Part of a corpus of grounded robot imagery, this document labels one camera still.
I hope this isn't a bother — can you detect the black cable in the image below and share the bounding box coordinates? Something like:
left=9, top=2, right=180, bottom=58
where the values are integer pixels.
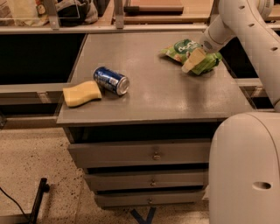
left=0, top=186, right=30, bottom=221

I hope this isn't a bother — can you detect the metal rail frame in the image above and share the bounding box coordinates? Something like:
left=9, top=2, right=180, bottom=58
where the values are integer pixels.
left=0, top=0, right=280, bottom=36

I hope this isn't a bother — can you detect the grey drawer cabinet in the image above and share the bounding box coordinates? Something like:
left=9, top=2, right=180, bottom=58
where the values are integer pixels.
left=57, top=31, right=251, bottom=196

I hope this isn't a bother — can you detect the top grey drawer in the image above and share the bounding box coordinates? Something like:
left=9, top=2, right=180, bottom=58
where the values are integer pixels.
left=68, top=139, right=211, bottom=168

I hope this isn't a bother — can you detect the green rice chip bag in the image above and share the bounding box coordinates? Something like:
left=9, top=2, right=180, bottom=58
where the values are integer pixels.
left=161, top=38, right=222, bottom=75

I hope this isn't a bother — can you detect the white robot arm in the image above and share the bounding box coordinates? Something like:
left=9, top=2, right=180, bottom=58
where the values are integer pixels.
left=200, top=0, right=280, bottom=224

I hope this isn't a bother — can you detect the bottom grey drawer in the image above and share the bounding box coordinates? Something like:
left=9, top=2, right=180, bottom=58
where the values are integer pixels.
left=94, top=190, right=205, bottom=207

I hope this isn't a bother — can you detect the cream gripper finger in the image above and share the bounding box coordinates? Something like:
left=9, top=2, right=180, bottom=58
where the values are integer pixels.
left=182, top=47, right=207, bottom=73

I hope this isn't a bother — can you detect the blue pepsi can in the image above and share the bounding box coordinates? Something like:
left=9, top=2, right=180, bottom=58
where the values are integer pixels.
left=93, top=66, right=130, bottom=96

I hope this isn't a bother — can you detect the grey drawer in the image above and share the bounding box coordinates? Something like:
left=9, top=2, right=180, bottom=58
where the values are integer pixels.
left=94, top=190, right=205, bottom=207
left=85, top=169, right=207, bottom=192
left=68, top=139, right=211, bottom=168

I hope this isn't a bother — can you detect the middle grey drawer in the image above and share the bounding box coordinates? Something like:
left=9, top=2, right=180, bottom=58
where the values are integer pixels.
left=85, top=169, right=207, bottom=192

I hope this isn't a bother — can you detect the black stand leg left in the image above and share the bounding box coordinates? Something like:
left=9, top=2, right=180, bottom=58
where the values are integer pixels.
left=29, top=178, right=50, bottom=224

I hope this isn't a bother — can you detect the wooden board on shelf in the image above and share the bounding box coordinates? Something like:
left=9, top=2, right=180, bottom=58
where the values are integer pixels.
left=123, top=0, right=184, bottom=14

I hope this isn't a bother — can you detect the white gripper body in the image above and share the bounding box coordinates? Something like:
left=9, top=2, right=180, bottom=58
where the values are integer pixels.
left=199, top=15, right=235, bottom=53

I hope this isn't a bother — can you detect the yellow sponge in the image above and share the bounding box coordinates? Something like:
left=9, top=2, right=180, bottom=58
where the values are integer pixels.
left=63, top=80, right=102, bottom=108

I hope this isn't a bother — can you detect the dark bag on shelf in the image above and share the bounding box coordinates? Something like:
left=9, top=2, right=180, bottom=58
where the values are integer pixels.
left=55, top=0, right=98, bottom=27

